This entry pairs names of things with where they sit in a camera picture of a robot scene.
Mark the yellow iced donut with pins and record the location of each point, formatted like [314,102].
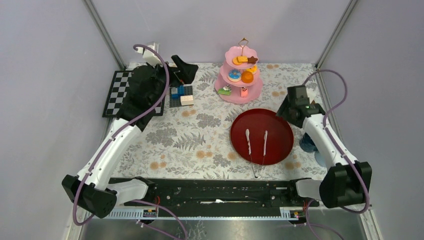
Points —
[253,69]

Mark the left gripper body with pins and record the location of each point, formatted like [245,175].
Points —
[178,78]

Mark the grey lego pillar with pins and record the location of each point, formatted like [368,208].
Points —
[174,92]

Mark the square yellow cracker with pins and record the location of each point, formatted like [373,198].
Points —
[243,59]

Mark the blue lego brick on base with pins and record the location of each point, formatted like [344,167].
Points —
[181,91]

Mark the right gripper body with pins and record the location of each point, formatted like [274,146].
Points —
[284,111]

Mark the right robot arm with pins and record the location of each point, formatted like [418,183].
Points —
[347,181]

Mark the dark blue mug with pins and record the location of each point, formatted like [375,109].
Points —
[307,144]

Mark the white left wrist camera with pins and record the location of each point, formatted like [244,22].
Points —
[149,57]

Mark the dark red round tray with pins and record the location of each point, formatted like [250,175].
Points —
[280,138]

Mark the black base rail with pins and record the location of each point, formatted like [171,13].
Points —
[211,198]

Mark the pink layered cake slice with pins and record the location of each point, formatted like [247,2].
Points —
[244,92]

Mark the light blue mug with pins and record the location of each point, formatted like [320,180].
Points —
[320,159]

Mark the black and white chessboard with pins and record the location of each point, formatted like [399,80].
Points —
[116,96]

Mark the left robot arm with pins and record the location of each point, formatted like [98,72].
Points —
[91,188]

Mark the white handled metal tongs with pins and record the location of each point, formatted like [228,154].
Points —
[258,145]

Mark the orange round tart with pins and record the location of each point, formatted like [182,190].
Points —
[247,77]

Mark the round yellow biscuit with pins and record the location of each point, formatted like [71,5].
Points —
[236,61]

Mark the cream lego brick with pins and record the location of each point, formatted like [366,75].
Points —
[187,100]

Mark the pink three-tier cake stand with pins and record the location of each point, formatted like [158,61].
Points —
[254,88]

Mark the green cake slice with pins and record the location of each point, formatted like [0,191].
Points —
[225,90]

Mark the brown star cookie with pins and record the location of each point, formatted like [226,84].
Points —
[252,60]

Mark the blue iced donut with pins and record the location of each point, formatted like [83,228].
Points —
[234,75]

